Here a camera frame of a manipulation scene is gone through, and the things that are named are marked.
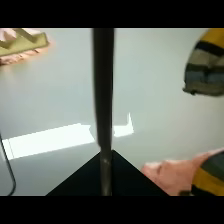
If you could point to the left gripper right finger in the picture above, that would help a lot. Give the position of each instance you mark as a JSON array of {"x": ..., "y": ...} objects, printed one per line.
[{"x": 133, "y": 183}]

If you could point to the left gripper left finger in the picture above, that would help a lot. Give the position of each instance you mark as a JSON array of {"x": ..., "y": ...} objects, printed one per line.
[{"x": 83, "y": 181}]

